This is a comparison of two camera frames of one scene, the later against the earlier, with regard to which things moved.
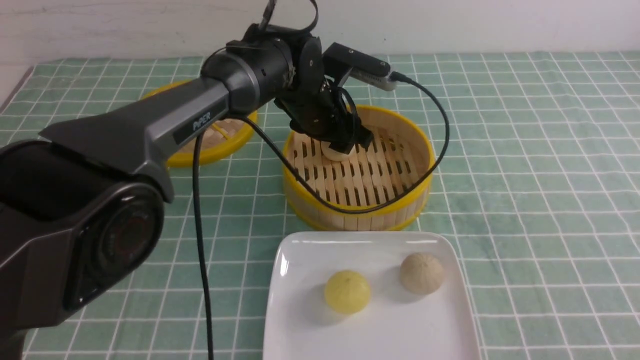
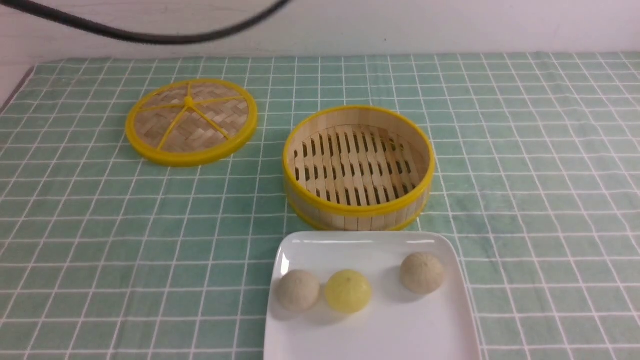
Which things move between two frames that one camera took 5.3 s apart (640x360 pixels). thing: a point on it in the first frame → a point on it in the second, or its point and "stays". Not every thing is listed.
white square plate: [396, 323] stays
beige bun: [421, 273] stays
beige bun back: [334, 155] → [298, 291]
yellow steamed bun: [347, 291] stays
